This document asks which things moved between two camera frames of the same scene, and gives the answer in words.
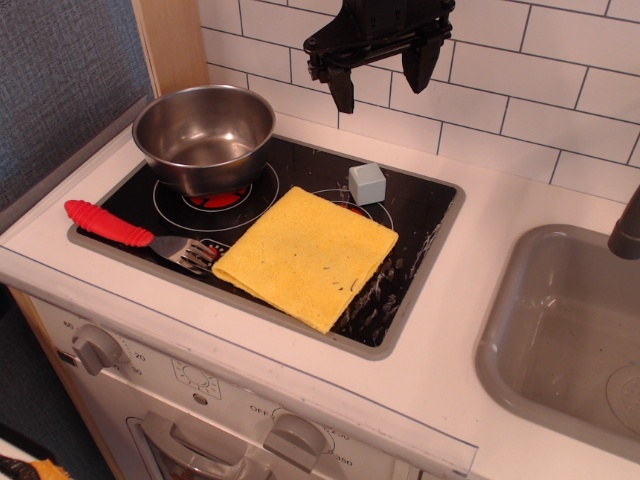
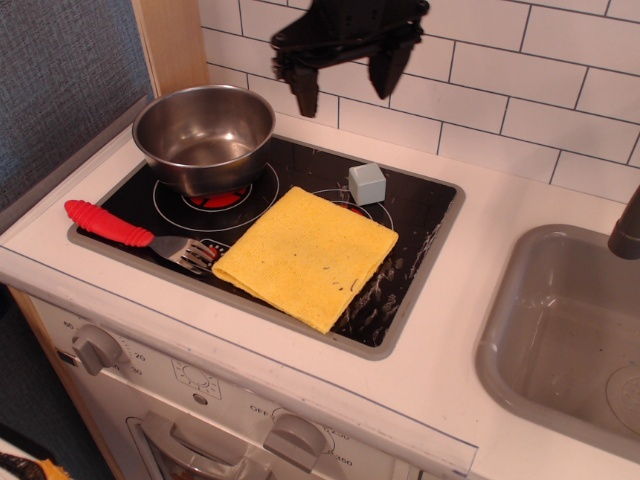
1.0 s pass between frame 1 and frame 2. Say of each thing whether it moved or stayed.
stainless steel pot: stayed
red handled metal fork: stayed
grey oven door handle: stayed
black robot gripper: moved
